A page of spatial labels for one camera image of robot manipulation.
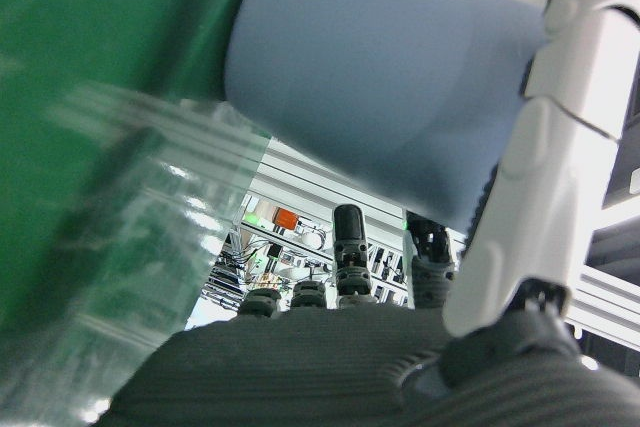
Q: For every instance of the green conveyor belt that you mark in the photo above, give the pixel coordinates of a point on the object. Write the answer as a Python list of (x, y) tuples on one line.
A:
[(100, 122)]

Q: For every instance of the blue plastic cup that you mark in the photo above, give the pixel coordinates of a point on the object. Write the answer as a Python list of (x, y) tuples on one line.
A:
[(375, 87)]

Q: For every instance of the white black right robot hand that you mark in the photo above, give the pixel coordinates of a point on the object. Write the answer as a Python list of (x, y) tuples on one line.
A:
[(300, 372)]

